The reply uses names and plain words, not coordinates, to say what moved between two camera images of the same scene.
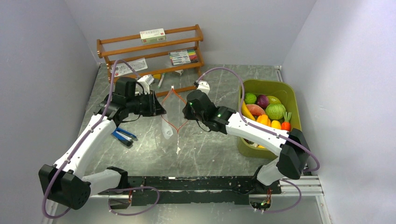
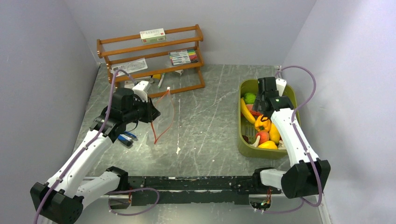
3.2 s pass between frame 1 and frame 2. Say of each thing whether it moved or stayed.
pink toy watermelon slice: stayed
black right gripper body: moved
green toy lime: stayed
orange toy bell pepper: stayed
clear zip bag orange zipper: moved
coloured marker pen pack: stayed
